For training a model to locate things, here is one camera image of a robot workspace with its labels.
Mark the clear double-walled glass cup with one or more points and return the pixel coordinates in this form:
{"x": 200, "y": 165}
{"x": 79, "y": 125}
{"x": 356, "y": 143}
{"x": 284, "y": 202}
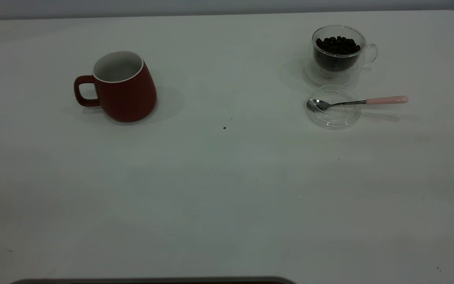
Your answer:
{"x": 329, "y": 79}

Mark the clear round glass lid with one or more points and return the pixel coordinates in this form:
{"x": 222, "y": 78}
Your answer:
{"x": 337, "y": 118}

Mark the red ceramic mug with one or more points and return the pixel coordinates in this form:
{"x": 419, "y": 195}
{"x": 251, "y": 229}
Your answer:
{"x": 128, "y": 98}

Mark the pile of coffee beans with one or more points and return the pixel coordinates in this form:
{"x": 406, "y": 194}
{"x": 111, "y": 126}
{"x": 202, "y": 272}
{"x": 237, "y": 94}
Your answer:
{"x": 337, "y": 45}

